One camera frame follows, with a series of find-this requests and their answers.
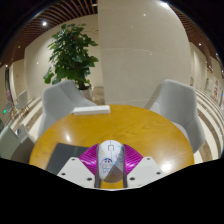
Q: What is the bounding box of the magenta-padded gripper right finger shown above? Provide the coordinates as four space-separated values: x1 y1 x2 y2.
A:
121 143 164 188

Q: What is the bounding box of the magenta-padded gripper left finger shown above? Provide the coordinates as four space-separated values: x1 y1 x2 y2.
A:
56 143 101 189

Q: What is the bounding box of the white printed computer mouse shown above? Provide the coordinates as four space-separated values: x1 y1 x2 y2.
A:
96 139 126 184

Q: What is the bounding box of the black mouse pad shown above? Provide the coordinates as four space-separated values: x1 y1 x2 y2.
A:
45 142 91 176

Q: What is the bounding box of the white power strip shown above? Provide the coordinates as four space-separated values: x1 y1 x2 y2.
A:
72 104 111 116

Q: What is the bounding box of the grey shell chair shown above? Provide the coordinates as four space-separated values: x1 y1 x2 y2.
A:
13 89 30 116
37 79 98 139
0 123 36 164
148 78 206 154

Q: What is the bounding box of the potted green plant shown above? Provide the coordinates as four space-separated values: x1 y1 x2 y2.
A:
42 23 100 101

